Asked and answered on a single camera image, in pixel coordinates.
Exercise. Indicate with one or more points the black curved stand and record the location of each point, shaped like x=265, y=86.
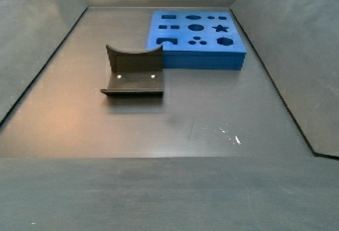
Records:
x=137, y=72

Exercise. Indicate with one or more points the blue foam shape board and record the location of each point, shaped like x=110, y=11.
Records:
x=200, y=39

